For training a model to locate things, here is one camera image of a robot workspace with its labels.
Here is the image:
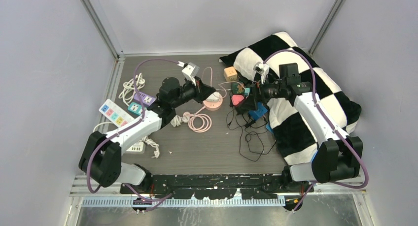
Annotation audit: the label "pink round socket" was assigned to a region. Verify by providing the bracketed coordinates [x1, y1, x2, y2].
[203, 99, 223, 111]

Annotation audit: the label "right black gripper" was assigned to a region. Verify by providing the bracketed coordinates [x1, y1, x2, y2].
[240, 74, 286, 111]

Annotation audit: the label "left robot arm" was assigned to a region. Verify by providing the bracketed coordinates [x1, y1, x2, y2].
[78, 77, 215, 194]

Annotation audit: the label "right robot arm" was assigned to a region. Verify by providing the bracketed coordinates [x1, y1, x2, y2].
[251, 62, 363, 192]

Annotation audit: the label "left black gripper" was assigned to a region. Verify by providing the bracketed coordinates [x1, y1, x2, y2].
[172, 76, 215, 109]

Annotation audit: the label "purple power strip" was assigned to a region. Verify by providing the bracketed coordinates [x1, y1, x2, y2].
[134, 92, 156, 107]

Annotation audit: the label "blue cube socket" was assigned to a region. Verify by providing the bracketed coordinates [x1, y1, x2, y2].
[248, 102, 268, 121]

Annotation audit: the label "orange cube socket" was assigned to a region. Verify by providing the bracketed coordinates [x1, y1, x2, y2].
[223, 66, 238, 82]

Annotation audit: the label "checkered black white pillow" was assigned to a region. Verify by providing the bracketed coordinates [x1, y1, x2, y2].
[219, 31, 362, 166]

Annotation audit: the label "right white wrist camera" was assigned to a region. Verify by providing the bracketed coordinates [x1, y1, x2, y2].
[253, 62, 270, 84]

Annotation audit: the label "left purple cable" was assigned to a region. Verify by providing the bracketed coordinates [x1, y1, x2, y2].
[86, 58, 185, 213]

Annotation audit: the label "dark green cube socket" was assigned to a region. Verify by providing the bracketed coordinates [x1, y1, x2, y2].
[231, 82, 245, 95]

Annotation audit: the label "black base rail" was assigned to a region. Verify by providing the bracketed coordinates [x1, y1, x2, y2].
[132, 173, 309, 200]

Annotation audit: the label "teal usb power strip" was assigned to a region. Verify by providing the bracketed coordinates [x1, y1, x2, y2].
[128, 102, 143, 116]

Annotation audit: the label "pink plug adapter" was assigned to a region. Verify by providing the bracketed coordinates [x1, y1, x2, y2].
[231, 95, 245, 106]

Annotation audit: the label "black thin cable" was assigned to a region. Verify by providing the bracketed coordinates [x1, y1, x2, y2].
[227, 102, 278, 161]

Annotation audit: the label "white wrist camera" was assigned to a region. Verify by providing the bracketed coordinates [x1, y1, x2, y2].
[253, 62, 270, 84]
[181, 63, 200, 86]

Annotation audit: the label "small teal adapters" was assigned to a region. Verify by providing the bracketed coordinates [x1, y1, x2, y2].
[244, 88, 251, 97]

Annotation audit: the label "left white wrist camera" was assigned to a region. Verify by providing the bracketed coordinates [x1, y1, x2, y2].
[181, 63, 200, 86]

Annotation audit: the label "white colourful power strip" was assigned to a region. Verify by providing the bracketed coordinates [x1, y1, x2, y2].
[99, 99, 134, 128]

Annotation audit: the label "pink coiled cable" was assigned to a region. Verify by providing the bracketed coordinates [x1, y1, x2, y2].
[182, 105, 213, 134]

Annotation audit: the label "white charger block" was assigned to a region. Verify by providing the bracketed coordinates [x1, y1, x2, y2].
[206, 92, 222, 102]

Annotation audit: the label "white thick coiled cable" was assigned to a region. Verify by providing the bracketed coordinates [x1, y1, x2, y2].
[118, 71, 146, 106]

